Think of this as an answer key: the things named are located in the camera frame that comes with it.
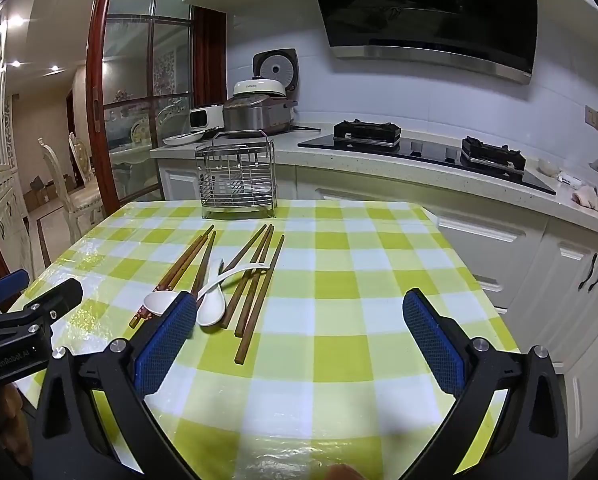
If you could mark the cardboard boxes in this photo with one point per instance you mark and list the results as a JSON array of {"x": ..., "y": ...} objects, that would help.
[{"x": 44, "y": 192}]

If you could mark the white stone countertop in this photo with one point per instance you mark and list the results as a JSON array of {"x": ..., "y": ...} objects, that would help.
[{"x": 329, "y": 157}]

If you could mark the red framed glass sliding door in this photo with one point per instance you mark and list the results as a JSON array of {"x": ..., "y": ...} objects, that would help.
[{"x": 129, "y": 60}]

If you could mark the small white kitchen appliance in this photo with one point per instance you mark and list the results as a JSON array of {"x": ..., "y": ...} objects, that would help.
[{"x": 204, "y": 116}]

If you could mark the wall socket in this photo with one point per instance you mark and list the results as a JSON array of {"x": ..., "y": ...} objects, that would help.
[{"x": 595, "y": 119}]

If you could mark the green yellow checked tablecloth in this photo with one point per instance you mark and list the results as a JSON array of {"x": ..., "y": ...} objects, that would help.
[{"x": 329, "y": 310}]

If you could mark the white ceramic spoon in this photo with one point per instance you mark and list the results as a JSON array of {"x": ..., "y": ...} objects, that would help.
[
  {"x": 211, "y": 307},
  {"x": 159, "y": 304}
]

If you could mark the beige dish cloth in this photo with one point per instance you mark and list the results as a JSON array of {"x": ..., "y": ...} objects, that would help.
[{"x": 589, "y": 196}]

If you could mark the black glass gas cooktop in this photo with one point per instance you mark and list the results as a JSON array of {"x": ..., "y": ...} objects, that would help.
[{"x": 429, "y": 152}]

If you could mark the cream dining chair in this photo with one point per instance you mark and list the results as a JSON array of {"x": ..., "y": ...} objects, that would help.
[
  {"x": 64, "y": 185},
  {"x": 81, "y": 155}
]

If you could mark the white cooker lid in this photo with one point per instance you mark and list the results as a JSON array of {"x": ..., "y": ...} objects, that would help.
[{"x": 259, "y": 87}]

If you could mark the black range hood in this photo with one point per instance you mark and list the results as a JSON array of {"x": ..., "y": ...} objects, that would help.
[{"x": 419, "y": 5}]

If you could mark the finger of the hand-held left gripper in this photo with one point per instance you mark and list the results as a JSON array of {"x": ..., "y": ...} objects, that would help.
[
  {"x": 9, "y": 282},
  {"x": 54, "y": 296}
]

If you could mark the patterned plate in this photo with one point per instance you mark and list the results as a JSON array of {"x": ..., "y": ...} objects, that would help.
[{"x": 184, "y": 137}]

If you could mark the steel rice cooker open lid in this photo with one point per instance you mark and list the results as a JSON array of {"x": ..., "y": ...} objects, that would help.
[{"x": 254, "y": 117}]

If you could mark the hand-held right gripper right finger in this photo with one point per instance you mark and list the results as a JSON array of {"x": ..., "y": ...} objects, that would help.
[{"x": 434, "y": 347}]

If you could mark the black burner grate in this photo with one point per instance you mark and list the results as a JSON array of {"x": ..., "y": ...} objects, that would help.
[
  {"x": 494, "y": 152},
  {"x": 366, "y": 132}
]

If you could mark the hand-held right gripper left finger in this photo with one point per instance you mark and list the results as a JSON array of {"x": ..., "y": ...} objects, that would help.
[{"x": 164, "y": 342}]

